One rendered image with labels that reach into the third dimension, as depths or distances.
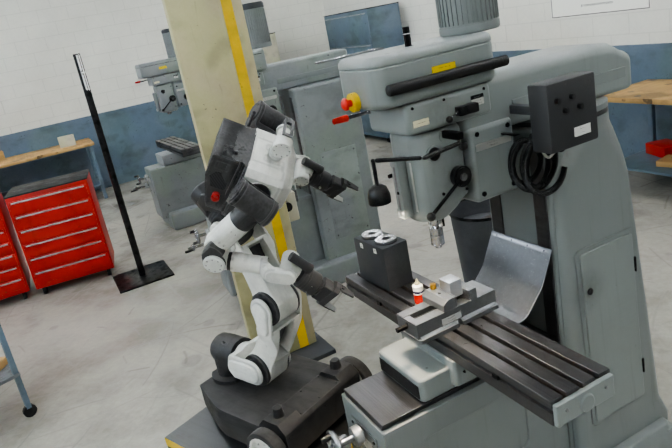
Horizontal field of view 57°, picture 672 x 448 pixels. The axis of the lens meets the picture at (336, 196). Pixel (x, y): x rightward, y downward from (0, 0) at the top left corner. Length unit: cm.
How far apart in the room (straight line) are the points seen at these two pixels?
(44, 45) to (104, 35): 90
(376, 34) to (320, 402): 729
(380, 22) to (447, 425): 762
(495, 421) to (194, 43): 240
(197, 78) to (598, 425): 256
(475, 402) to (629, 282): 76
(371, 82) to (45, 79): 911
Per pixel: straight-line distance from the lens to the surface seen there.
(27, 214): 636
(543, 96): 192
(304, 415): 255
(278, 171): 215
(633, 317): 270
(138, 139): 1089
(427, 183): 202
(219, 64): 358
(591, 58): 243
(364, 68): 187
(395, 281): 253
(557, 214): 231
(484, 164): 211
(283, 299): 243
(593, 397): 195
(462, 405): 231
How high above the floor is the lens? 204
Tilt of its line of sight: 16 degrees down
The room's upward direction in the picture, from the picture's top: 11 degrees counter-clockwise
